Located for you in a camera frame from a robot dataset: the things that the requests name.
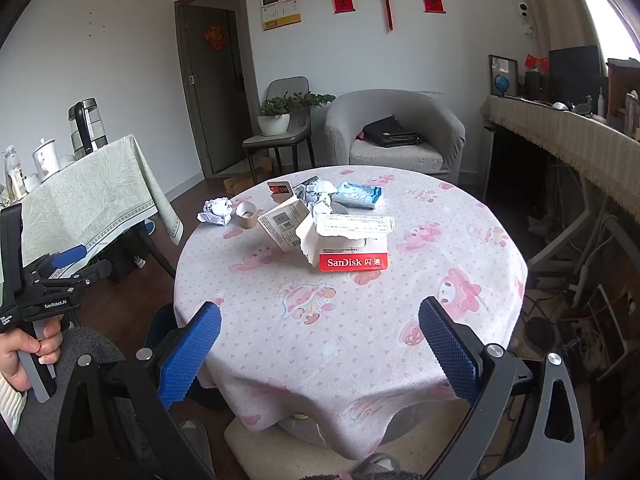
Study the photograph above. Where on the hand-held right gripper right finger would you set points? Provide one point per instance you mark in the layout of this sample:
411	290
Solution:
450	355

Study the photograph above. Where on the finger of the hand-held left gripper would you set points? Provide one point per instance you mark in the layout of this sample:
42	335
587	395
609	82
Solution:
70	256
95	270

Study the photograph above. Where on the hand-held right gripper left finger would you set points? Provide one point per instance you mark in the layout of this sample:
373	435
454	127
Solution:
190	355

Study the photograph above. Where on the white paper ball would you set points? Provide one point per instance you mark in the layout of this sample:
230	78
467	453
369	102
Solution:
320	197
216	211

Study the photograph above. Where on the red and white box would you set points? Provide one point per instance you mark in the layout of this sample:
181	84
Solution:
350	247

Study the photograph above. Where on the brown tape roll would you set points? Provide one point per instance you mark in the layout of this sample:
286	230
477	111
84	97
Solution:
246	214

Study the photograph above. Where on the white cardboard box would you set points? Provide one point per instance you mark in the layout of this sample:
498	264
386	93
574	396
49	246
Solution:
282	227

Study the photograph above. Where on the small red white card box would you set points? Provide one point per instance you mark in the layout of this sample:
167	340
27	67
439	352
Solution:
280	188

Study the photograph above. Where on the dark printed packet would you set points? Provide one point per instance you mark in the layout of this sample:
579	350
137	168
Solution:
305	187

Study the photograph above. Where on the person's left forearm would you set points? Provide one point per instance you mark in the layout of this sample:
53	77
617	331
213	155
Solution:
10	405

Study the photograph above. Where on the person's left hand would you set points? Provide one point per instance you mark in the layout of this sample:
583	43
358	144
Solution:
20	355

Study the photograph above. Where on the pale patterned tablecloth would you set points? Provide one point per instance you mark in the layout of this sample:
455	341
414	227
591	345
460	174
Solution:
90	200

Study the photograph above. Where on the black table leg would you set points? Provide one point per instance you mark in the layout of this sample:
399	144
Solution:
155	252

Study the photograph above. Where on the clear bottle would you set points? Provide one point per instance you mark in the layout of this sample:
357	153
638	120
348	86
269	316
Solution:
14	175

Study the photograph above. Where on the white lidded mug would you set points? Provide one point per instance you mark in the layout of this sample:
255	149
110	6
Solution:
45	157

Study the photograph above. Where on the round table with white cloth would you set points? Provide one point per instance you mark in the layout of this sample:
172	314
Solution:
350	310

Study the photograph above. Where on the beige seat cushion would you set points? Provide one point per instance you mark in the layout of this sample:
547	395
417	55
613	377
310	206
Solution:
260	445

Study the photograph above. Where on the glass electric kettle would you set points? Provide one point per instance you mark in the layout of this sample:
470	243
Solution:
85	127

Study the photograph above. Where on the person's left leg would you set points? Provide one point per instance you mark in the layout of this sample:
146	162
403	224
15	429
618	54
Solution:
45	435

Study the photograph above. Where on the blue tissue pack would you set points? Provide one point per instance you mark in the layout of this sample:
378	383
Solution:
357	195

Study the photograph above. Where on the grey armchair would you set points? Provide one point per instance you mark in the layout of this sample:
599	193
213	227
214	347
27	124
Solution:
400	160

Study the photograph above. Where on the dark wooden door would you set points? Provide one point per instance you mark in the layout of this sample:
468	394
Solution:
220	100

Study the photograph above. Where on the black bag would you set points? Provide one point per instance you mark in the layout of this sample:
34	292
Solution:
390	132

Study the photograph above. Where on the potted plant white pot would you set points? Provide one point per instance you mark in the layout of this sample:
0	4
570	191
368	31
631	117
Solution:
274	122

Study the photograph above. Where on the sideboard with fringed cloth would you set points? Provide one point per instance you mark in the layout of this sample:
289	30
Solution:
565	135

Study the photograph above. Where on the red door decoration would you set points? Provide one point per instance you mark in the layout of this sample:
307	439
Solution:
214	37

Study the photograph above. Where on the grey dining chair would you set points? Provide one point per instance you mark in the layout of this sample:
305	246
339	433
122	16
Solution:
295	90

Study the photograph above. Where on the small blue globe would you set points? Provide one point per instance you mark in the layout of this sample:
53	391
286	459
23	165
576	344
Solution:
501	84

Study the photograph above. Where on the small red flags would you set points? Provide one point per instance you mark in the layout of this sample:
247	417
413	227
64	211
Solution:
536	61

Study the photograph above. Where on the black monitor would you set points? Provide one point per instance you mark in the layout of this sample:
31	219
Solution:
575	75

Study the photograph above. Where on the brown box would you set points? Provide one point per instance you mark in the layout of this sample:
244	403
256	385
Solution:
622	85

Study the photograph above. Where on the beige curtain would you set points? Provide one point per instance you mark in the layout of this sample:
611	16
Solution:
560	10

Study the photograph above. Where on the white desk leg frame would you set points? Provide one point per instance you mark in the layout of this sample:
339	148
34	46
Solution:
565	250

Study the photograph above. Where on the picture frame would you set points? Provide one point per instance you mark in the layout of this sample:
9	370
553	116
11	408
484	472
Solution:
505	65

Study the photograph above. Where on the wall calendar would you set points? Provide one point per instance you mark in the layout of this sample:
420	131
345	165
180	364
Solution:
281	4

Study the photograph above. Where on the white security camera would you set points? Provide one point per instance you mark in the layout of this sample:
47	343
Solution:
524	10

